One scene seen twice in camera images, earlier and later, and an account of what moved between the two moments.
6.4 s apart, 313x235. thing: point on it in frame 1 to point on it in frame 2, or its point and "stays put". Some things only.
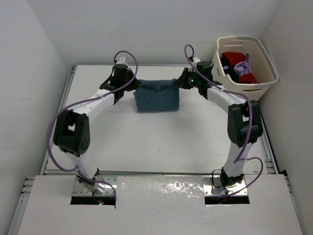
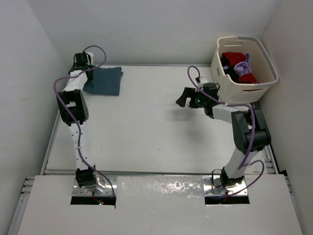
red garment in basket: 234,57 stays put
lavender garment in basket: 243,68 stays put
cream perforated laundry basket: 261,65 stays put
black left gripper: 134,84 to 90,77
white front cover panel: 161,205 stays put
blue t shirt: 157,95 to 106,81
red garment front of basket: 247,78 stays put
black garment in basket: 231,71 stays put
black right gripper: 182,81 to 190,92
